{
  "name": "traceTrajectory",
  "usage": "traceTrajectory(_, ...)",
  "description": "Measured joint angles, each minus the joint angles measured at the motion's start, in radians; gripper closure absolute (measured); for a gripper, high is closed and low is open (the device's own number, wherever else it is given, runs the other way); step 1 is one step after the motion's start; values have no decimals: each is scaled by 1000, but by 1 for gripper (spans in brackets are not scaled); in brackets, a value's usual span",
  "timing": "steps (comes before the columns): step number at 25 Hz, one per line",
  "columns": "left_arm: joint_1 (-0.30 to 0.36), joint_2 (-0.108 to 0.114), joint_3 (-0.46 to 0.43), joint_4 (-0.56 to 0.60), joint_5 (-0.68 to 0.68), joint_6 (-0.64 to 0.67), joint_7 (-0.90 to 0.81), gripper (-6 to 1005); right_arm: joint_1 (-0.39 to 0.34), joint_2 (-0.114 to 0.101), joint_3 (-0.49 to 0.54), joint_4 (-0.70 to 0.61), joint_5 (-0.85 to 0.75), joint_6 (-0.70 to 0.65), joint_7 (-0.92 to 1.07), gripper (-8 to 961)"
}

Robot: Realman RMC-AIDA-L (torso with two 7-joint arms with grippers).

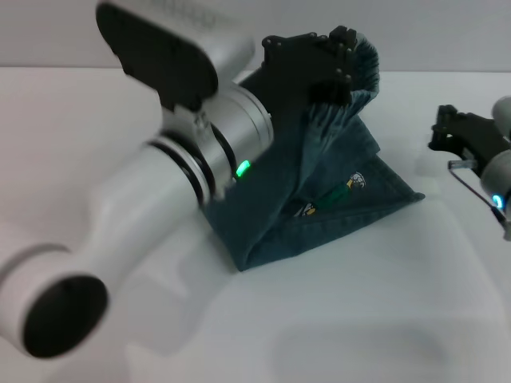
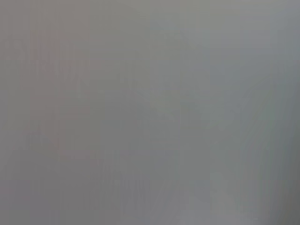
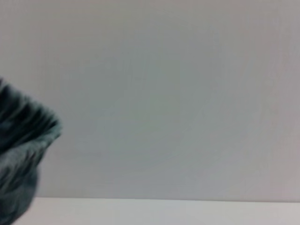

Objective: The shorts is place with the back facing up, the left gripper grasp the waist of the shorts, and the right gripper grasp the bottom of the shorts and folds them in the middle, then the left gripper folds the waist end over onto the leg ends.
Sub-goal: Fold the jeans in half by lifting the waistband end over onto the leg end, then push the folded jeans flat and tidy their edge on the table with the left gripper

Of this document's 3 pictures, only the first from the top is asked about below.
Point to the blue denim shorts with cartoon print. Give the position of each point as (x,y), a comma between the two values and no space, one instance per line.
(319,167)

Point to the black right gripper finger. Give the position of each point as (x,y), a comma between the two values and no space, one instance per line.
(445,131)

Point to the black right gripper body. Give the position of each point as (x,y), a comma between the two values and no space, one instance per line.
(479,135)

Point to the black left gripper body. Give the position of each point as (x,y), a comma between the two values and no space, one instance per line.
(291,72)

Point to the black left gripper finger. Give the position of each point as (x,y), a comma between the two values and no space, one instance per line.
(344,40)
(333,89)

